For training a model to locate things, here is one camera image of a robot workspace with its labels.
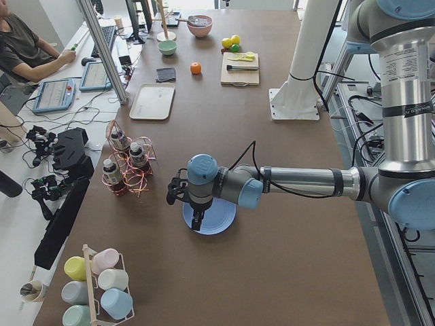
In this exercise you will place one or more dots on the bamboo cutting board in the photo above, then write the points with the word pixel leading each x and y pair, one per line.
pixel 239 78

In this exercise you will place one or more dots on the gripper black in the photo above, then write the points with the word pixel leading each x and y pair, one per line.
pixel 200 206

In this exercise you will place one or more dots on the blue round plate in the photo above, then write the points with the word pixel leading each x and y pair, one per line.
pixel 218 217

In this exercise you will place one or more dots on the yellow lemon outer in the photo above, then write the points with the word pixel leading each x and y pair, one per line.
pixel 235 39

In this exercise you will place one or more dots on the yellow cup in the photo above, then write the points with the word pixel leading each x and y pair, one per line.
pixel 75 268

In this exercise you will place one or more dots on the steel ice scoop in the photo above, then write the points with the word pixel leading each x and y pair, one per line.
pixel 195 20

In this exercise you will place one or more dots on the tea bottle lower outer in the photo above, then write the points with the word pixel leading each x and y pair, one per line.
pixel 120 141

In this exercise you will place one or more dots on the grey folded cloth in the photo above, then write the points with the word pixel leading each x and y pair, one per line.
pixel 166 74

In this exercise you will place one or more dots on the tea bottle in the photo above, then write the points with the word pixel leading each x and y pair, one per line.
pixel 113 177
pixel 137 156
pixel 120 141

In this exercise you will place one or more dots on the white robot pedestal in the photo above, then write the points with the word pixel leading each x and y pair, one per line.
pixel 297 98

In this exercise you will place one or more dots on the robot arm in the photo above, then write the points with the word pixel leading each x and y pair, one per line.
pixel 403 184

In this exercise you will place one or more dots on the tea bottle lower middle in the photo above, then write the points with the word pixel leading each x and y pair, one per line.
pixel 113 177

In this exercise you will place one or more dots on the mint green cup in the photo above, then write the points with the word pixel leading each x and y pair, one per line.
pixel 77 315

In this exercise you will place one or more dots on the grey cup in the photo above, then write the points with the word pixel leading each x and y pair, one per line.
pixel 75 293

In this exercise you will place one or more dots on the cream rabbit tray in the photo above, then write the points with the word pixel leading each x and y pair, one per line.
pixel 152 102

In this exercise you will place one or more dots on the aluminium frame post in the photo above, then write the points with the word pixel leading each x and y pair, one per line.
pixel 104 52

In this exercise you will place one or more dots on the pink cup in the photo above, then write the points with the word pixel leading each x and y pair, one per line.
pixel 103 260

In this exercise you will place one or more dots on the orange mandarin fruit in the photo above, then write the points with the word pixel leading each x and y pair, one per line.
pixel 196 68

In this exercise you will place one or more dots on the far teach pendant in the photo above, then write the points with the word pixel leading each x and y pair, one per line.
pixel 94 78

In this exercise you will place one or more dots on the white cup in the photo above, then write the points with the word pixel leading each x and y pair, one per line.
pixel 113 278

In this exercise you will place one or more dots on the teach pendant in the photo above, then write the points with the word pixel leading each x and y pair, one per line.
pixel 57 95
pixel 94 78

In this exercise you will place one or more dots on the blue cup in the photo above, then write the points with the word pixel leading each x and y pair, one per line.
pixel 117 304

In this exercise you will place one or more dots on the copper wire bottle rack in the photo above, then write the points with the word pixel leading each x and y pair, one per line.
pixel 134 178

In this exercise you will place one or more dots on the green lime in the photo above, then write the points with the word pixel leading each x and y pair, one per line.
pixel 234 48

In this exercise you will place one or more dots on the tea bottle top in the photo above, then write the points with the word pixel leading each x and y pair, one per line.
pixel 137 156

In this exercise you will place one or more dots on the near teach pendant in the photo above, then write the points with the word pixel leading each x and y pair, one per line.
pixel 57 95

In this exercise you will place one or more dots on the seated person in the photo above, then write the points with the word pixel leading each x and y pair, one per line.
pixel 24 55

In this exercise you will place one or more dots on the lemon slice thin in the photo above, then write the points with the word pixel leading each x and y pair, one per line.
pixel 239 56

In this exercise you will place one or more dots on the pink bowl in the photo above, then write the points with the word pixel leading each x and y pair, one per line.
pixel 201 31

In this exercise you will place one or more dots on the yellow plastic knife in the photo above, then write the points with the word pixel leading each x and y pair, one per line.
pixel 245 60

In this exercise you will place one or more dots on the green ceramic bowl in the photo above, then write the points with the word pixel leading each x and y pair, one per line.
pixel 167 47

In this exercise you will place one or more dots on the lemon half thick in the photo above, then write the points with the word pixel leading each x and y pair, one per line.
pixel 250 55

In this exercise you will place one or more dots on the wooden cup rack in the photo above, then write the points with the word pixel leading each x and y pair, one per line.
pixel 98 315

